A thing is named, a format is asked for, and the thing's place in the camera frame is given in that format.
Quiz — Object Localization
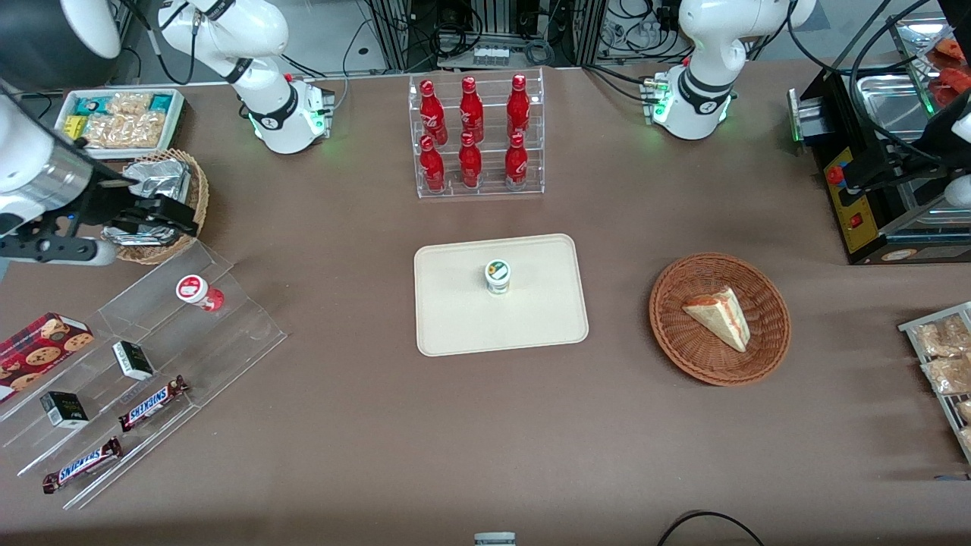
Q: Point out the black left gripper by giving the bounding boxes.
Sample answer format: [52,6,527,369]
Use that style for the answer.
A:
[844,141,951,190]

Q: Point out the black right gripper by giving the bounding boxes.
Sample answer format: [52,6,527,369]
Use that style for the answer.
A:
[34,163,200,240]

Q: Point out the stainless steel tray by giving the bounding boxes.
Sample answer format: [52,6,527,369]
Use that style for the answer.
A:
[855,71,938,145]

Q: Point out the beige plastic tray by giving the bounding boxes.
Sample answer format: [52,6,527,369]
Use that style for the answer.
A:
[413,234,590,357]

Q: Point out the stacked foil trays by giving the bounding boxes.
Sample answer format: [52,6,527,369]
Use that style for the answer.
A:
[102,158,192,247]

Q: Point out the light wicker basket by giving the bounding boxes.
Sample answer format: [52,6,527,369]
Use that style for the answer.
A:
[101,149,211,266]

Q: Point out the black sealing machine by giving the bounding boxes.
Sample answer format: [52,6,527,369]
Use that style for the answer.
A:
[787,67,971,266]

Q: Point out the red lid yogurt cup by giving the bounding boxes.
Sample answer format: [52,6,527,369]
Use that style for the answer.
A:
[175,275,226,313]

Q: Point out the clear rice cracker bag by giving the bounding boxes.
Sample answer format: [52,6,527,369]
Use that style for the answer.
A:
[78,92,169,150]

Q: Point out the white plastic bin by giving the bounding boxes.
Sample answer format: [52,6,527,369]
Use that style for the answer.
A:
[57,87,189,162]

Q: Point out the clear container with red food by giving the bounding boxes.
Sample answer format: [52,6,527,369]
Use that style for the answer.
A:
[892,12,971,115]

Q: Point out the clear acrylic stepped display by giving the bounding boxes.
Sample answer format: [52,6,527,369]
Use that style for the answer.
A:
[0,241,288,511]

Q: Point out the small black box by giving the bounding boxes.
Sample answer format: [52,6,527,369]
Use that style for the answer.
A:
[39,391,90,431]
[112,340,156,382]

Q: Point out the clear snack bag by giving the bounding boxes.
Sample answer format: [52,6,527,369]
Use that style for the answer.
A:
[921,355,971,396]
[913,314,971,359]

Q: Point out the red plaid cookie box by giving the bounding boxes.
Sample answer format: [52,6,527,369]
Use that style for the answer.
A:
[0,312,96,403]

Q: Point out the snickers chocolate bar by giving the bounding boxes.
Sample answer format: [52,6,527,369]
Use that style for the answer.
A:
[118,375,191,434]
[41,436,124,495]

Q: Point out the wrapped triangle sandwich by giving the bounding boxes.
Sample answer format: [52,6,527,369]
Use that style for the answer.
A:
[681,286,753,353]

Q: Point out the red cola bottle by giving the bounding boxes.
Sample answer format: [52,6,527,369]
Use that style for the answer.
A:
[504,133,530,191]
[506,74,532,140]
[419,135,447,193]
[419,79,448,146]
[459,76,486,143]
[457,132,484,190]

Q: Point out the round brown wicker basket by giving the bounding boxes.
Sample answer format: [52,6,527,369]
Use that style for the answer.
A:
[649,253,792,387]

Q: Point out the clear acrylic bottle rack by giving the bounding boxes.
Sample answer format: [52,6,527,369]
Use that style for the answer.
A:
[408,67,546,200]

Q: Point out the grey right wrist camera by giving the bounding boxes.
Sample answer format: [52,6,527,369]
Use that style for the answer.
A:
[0,236,118,268]

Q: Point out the thick black cable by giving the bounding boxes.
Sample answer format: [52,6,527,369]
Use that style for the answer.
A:
[847,0,923,165]

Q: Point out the grey wire rack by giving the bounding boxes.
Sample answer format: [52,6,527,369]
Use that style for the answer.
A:
[898,301,971,466]

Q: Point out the black cable loop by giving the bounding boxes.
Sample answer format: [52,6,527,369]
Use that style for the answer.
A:
[655,510,766,546]

